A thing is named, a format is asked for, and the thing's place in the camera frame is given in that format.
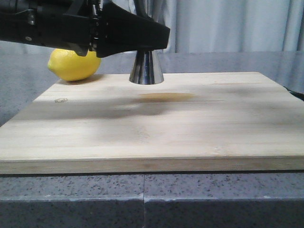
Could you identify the wooden cutting board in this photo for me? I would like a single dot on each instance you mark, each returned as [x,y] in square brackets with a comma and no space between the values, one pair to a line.
[190,122]

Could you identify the grey curtain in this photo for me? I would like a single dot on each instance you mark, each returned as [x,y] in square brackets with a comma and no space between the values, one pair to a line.
[226,25]

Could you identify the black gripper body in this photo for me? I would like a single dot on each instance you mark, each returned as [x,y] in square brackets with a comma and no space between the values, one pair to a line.
[64,24]

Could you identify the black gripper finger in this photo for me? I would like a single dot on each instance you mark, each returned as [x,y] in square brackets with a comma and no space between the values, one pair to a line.
[120,31]
[140,9]

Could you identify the yellow lemon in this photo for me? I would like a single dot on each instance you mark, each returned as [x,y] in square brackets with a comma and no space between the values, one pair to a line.
[69,66]

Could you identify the steel double jigger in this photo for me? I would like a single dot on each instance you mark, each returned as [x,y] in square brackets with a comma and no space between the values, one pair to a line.
[146,68]

